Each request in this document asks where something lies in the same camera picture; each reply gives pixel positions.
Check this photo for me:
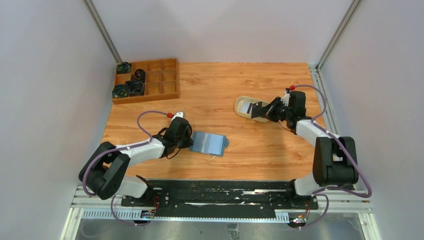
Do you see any grey striped card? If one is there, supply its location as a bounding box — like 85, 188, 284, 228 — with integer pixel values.
239, 101, 253, 115

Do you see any black coiled item bottom-left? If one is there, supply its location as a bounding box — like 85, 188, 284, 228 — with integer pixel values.
112, 84, 128, 99

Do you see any black card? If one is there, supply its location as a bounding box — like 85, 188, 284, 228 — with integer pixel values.
250, 101, 270, 120

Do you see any cream oval tray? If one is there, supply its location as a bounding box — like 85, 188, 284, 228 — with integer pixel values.
234, 96, 269, 123

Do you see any black coiled item top-left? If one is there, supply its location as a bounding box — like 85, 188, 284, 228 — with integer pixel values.
116, 62, 132, 75

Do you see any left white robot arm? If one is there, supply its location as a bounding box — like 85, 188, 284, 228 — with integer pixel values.
78, 116, 193, 200

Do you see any blue card holder wallet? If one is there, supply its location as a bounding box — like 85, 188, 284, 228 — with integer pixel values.
189, 131, 230, 157

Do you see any black coiled item middle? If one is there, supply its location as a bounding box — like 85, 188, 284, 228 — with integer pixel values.
133, 68, 146, 83

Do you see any large black coiled item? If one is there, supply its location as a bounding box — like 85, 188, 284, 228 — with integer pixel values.
124, 80, 145, 97

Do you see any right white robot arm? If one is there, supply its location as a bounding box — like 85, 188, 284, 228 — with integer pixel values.
261, 91, 360, 197

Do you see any black mounting base rail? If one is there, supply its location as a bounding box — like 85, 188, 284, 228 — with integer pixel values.
89, 178, 332, 220

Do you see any wooden compartment organizer box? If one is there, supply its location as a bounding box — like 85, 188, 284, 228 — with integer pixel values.
111, 58, 181, 105

